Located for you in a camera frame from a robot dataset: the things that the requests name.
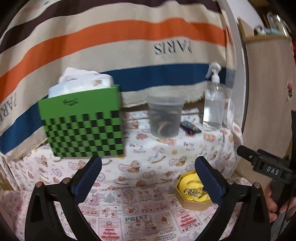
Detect white diapers in box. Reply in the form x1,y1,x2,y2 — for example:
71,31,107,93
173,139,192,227
48,67,114,98

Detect bear print cloth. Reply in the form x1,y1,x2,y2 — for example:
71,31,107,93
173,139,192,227
1,111,243,191

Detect person's right hand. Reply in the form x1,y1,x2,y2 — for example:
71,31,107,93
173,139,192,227
264,183,296,222

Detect striped Paris blanket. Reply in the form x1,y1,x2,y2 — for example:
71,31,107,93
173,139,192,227
1,1,236,160

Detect small panda figurine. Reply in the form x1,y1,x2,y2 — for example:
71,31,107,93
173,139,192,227
253,26,266,36

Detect Christmas print cloth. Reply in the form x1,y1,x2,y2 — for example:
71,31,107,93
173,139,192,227
1,182,218,240

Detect clear spray bottle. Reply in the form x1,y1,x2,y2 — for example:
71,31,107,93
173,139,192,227
203,62,225,129

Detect yellow cloth lining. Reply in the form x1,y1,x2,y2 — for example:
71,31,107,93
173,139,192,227
177,170,211,203

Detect octagonal cardboard jewelry box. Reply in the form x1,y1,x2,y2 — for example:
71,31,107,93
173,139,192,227
175,170,214,211

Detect translucent plastic cup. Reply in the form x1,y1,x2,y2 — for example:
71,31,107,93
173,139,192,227
147,94,185,139

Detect green checkered box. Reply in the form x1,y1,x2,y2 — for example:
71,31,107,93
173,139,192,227
38,85,124,158

